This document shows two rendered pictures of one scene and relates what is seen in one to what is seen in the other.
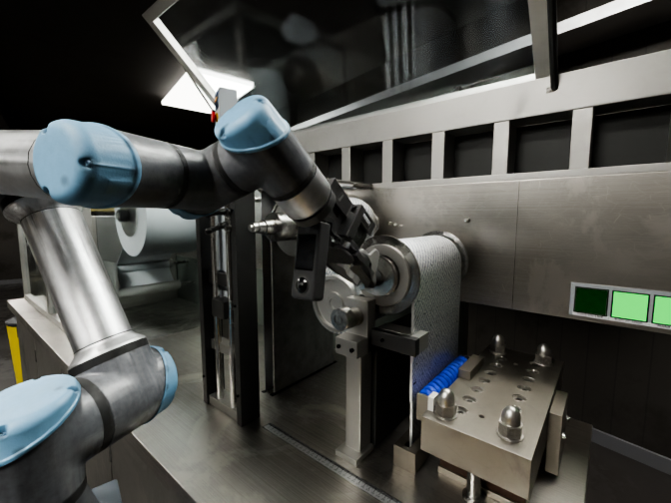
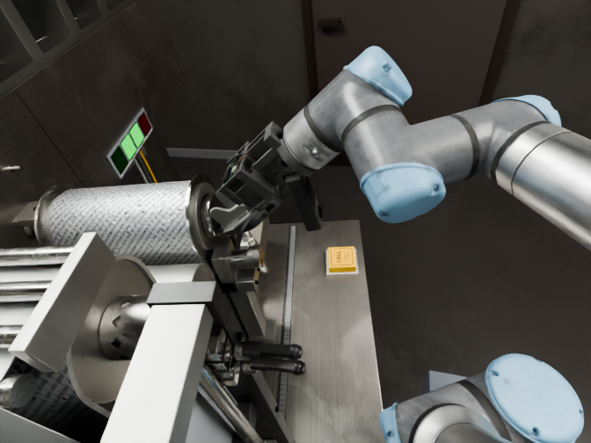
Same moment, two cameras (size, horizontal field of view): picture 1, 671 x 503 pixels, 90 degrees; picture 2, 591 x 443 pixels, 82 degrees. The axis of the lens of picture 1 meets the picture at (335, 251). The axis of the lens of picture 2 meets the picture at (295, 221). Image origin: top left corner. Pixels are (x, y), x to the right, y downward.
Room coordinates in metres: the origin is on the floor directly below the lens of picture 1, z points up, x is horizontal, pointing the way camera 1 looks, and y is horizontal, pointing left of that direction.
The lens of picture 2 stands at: (0.71, 0.37, 1.64)
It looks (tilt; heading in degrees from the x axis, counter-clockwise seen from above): 45 degrees down; 240
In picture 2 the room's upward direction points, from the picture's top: 10 degrees counter-clockwise
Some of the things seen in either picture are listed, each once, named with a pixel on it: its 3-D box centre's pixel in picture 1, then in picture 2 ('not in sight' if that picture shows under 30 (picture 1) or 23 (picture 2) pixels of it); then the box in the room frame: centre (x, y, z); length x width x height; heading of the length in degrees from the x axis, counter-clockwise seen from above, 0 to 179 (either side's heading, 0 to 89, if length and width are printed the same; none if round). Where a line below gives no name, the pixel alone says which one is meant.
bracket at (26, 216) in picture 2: not in sight; (35, 212); (0.84, -0.28, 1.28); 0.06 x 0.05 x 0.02; 141
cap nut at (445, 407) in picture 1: (446, 401); (245, 236); (0.52, -0.18, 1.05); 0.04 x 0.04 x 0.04
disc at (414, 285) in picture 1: (382, 274); (205, 216); (0.61, -0.09, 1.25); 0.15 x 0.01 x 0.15; 51
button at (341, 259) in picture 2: not in sight; (341, 259); (0.33, -0.06, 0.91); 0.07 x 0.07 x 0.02; 51
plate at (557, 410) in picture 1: (558, 430); not in sight; (0.58, -0.41, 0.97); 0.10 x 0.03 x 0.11; 141
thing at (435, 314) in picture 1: (437, 335); not in sight; (0.67, -0.21, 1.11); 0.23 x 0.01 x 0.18; 141
